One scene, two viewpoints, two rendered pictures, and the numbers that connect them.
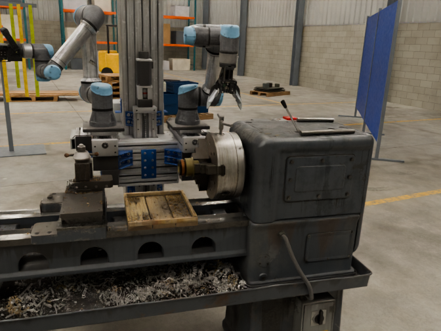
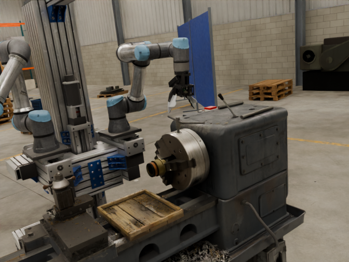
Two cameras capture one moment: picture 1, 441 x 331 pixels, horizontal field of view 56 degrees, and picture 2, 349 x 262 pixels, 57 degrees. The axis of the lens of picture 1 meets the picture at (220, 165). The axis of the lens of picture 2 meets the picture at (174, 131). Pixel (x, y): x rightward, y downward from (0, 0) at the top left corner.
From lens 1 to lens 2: 0.63 m
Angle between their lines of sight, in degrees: 18
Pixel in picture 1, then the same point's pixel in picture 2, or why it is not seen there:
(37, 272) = not seen: outside the picture
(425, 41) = (215, 38)
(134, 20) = (54, 48)
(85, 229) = (98, 254)
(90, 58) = (21, 89)
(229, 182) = (199, 171)
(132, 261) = not seen: outside the picture
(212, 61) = (139, 73)
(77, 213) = (84, 241)
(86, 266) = not seen: outside the picture
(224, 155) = (191, 150)
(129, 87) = (60, 109)
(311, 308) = (272, 254)
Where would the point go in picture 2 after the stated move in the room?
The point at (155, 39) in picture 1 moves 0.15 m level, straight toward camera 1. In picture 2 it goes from (75, 63) to (81, 62)
